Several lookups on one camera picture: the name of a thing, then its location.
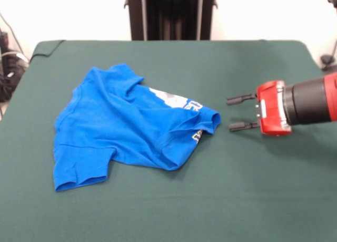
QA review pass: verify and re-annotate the dark grey floor stand base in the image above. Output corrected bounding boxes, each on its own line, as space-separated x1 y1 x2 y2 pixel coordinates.
0 30 29 103
320 54 337 71

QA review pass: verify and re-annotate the blue printed T-shirt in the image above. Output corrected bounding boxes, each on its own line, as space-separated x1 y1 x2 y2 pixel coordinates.
53 63 222 192

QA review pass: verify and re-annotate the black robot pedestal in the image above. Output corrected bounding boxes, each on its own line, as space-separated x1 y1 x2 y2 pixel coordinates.
123 0 219 41

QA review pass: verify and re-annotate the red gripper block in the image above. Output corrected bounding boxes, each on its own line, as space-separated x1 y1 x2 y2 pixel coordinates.
226 80 292 137

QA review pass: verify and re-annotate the dark green table cloth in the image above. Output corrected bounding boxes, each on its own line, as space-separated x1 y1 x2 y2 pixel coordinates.
0 40 337 242

